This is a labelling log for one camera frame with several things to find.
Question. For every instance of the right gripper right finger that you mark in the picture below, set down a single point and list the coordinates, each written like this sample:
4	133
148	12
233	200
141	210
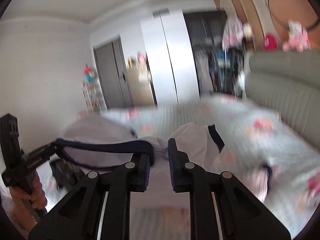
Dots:
221	207

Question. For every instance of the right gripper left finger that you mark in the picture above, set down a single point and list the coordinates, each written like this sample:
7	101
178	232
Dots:
98	207

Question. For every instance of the white navy-trimmed t-shirt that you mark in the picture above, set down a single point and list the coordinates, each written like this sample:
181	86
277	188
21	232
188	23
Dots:
202	144

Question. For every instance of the black clothes pile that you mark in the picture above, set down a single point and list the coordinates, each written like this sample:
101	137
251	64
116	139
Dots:
66	174

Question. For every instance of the black open clothes rack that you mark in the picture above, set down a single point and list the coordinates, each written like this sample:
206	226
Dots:
218	71

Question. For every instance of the person left hand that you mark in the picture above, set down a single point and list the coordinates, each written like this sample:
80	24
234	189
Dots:
37	196

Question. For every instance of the blue checked cartoon bedspread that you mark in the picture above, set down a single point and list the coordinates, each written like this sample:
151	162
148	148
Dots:
279	167

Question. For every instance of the white shelf rack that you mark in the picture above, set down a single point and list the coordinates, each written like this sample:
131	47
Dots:
91	97

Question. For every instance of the beige small fridge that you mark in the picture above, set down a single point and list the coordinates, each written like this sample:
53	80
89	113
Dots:
139	81

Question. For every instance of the grey door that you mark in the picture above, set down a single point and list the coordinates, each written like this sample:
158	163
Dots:
109	60

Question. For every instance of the grey padded headboard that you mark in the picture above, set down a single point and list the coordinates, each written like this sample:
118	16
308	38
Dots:
288	83

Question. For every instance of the white wardrobe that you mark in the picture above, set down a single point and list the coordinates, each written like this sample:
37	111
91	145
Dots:
170	58

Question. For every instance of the pink patterned hanging cloth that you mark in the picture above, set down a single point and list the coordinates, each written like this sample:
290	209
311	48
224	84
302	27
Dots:
232	33

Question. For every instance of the red plush toy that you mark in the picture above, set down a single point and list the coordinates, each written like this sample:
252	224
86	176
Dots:
270	42

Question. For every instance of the yellow white duck plush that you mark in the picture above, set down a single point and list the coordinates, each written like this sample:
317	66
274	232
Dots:
248	32

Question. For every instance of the pink white plush toy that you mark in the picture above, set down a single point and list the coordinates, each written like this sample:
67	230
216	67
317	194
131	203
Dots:
298	38

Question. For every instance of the red blue wall plush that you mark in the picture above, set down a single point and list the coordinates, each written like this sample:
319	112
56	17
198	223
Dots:
89	73

